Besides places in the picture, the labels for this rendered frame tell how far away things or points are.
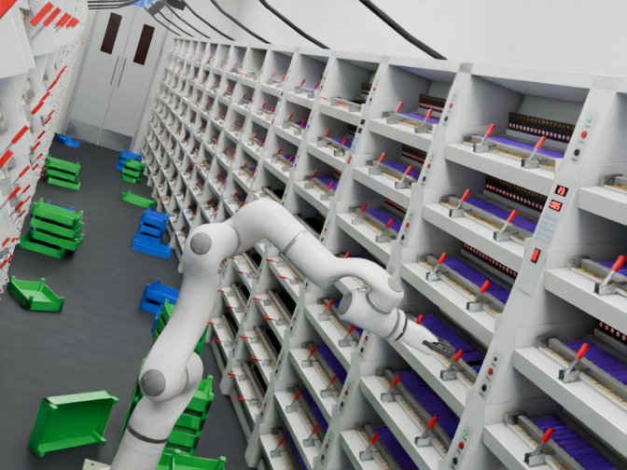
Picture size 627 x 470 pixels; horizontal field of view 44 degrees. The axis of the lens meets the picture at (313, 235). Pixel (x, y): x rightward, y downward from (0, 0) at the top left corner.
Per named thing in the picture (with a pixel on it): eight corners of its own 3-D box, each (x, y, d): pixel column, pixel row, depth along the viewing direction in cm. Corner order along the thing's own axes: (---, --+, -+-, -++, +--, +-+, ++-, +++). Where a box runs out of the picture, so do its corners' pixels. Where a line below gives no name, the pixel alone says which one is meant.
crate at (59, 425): (27, 446, 287) (38, 457, 282) (42, 397, 284) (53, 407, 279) (93, 435, 311) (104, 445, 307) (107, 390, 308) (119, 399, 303)
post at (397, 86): (248, 466, 328) (391, 55, 299) (243, 455, 337) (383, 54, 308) (291, 474, 335) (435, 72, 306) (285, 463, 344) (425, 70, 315)
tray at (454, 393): (465, 423, 193) (466, 388, 190) (380, 334, 249) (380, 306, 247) (536, 411, 198) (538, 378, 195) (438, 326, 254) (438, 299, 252)
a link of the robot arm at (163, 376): (190, 399, 215) (164, 414, 199) (154, 381, 218) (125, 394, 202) (248, 231, 209) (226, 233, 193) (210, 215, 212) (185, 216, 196)
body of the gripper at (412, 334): (380, 330, 203) (414, 345, 207) (395, 345, 194) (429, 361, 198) (394, 306, 203) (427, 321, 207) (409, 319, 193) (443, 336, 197)
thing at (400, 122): (432, 154, 248) (433, 110, 245) (369, 131, 305) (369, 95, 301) (489, 150, 254) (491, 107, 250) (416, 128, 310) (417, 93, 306)
